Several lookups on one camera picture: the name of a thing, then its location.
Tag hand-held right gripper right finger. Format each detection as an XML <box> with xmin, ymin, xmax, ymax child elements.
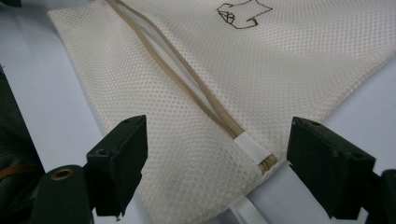
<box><xmin>286</xmin><ymin>116</ymin><xmax>376</xmax><ymax>220</ymax></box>

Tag cream mesh laundry bag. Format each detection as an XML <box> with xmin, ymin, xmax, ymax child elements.
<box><xmin>46</xmin><ymin>0</ymin><xmax>396</xmax><ymax>224</ymax></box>

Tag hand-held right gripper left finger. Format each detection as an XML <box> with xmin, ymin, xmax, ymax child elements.
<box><xmin>86</xmin><ymin>114</ymin><xmax>149</xmax><ymax>218</ymax></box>

